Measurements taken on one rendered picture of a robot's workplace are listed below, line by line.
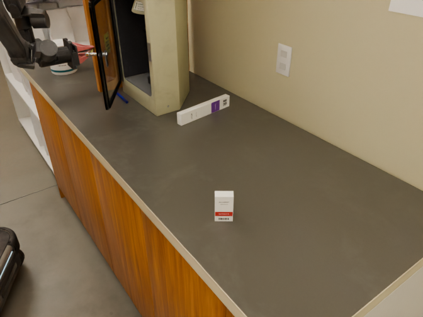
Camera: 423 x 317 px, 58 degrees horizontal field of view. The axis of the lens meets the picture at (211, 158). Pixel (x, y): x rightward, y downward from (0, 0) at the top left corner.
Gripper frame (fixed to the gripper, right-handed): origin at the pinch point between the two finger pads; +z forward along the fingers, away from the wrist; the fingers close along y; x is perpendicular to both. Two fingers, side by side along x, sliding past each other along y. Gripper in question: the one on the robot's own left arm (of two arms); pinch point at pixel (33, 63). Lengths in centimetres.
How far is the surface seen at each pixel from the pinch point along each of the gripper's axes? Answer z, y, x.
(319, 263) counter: 17, 26, -136
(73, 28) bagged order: 9, 44, 85
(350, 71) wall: -9, 76, -100
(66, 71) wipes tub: 13.9, 18.2, 23.0
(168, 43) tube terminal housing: -12, 40, -45
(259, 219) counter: 17, 25, -116
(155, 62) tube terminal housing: -6, 34, -45
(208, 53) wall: 5, 76, -21
